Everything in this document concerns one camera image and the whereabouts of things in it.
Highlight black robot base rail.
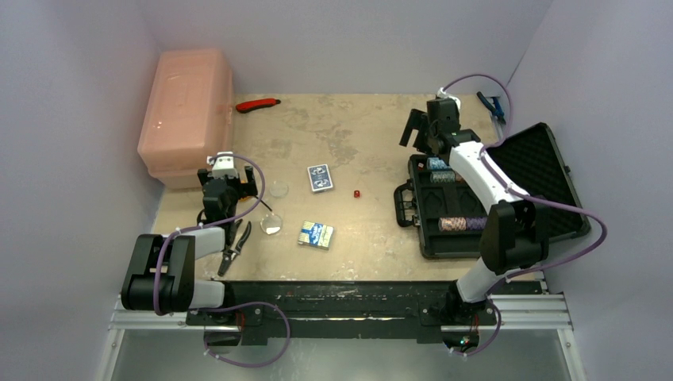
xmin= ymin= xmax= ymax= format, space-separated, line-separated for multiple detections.
xmin=107 ymin=279 xmax=574 ymax=348

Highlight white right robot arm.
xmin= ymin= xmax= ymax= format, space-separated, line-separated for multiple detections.
xmin=399 ymin=98 xmax=550 ymax=323

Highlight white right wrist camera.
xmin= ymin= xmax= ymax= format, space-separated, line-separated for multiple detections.
xmin=436 ymin=87 xmax=461 ymax=110

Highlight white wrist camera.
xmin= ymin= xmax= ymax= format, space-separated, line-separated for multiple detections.
xmin=436 ymin=87 xmax=461 ymax=110
xmin=206 ymin=152 xmax=239 ymax=179

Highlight yellow tape measure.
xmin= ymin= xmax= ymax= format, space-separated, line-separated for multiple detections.
xmin=239 ymin=183 xmax=273 ymax=212

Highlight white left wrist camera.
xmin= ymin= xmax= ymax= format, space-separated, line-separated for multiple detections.
xmin=206 ymin=152 xmax=239 ymax=179

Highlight pink plastic storage box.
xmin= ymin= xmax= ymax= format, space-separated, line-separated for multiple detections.
xmin=137 ymin=48 xmax=234 ymax=189

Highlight light blue chip stack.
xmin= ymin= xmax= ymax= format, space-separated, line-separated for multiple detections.
xmin=426 ymin=157 xmax=451 ymax=171

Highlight blue yellow card deck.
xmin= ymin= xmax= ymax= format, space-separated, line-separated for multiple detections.
xmin=298 ymin=221 xmax=335 ymax=250

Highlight blue playing card deck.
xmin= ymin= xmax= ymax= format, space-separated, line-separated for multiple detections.
xmin=307 ymin=164 xmax=334 ymax=194

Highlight orange purple chip row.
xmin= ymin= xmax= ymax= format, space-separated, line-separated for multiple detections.
xmin=438 ymin=217 xmax=487 ymax=233

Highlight blue handled pliers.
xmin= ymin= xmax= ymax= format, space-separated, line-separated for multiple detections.
xmin=476 ymin=91 xmax=506 ymax=125

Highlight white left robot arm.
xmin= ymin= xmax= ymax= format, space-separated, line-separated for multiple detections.
xmin=121 ymin=166 xmax=259 ymax=325

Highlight black handled pliers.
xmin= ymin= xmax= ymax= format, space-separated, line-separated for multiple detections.
xmin=217 ymin=221 xmax=252 ymax=277

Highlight clear round disc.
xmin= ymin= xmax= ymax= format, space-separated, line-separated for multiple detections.
xmin=260 ymin=212 xmax=283 ymax=235

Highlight black poker set case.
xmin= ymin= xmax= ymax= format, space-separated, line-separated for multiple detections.
xmin=394 ymin=123 xmax=580 ymax=260

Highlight red utility knife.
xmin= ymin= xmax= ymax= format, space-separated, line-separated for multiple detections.
xmin=235 ymin=98 xmax=282 ymax=114

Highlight clear dealer button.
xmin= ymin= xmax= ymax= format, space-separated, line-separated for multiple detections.
xmin=269 ymin=181 xmax=289 ymax=198

